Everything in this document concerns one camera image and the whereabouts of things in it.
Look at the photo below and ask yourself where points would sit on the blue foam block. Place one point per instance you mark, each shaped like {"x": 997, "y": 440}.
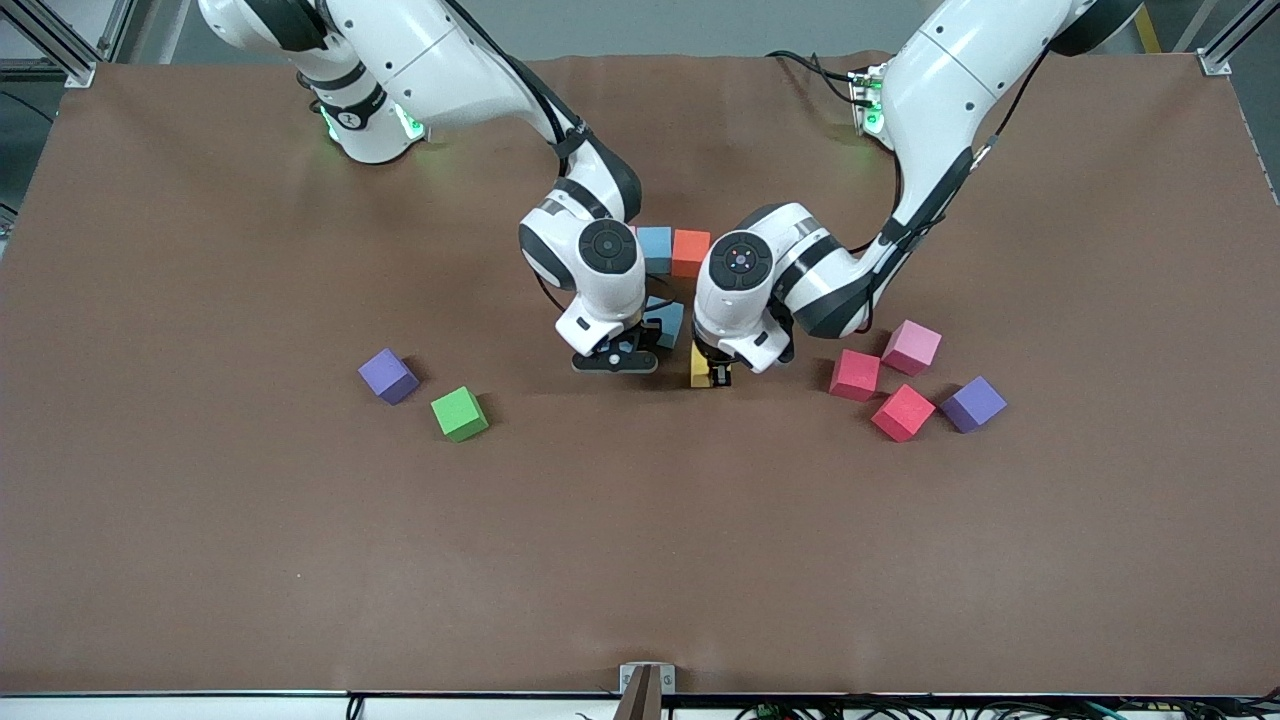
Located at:
{"x": 656, "y": 248}
{"x": 622, "y": 348}
{"x": 670, "y": 320}

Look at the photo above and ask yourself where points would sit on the yellow foam block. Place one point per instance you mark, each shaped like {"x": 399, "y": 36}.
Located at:
{"x": 698, "y": 365}

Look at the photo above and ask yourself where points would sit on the orange foam block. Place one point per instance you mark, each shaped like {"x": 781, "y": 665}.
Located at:
{"x": 691, "y": 252}

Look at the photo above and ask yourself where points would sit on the red foam block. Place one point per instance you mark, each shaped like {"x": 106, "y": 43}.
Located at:
{"x": 855, "y": 374}
{"x": 903, "y": 412}

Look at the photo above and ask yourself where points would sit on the green foam block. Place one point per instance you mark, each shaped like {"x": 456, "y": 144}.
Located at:
{"x": 458, "y": 412}

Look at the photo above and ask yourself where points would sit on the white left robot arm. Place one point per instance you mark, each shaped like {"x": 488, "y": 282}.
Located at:
{"x": 940, "y": 90}

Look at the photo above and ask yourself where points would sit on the left arm base connector plate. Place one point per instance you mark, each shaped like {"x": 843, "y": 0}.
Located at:
{"x": 868, "y": 100}

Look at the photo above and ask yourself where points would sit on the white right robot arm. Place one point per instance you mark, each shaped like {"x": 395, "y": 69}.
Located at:
{"x": 430, "y": 50}

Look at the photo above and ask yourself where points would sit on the right arm base connector plate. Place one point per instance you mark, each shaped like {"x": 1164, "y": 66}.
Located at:
{"x": 412, "y": 125}

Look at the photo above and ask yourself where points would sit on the purple foam block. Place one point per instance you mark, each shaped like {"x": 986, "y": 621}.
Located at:
{"x": 973, "y": 403}
{"x": 387, "y": 374}

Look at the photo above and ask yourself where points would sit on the brown table cover sheet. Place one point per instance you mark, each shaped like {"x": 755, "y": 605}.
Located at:
{"x": 200, "y": 550}

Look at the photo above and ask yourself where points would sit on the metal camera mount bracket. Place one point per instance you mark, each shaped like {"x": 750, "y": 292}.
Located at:
{"x": 647, "y": 690}

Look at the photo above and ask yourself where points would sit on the aluminium frame post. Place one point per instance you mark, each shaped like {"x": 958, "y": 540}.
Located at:
{"x": 1215, "y": 64}
{"x": 78, "y": 74}

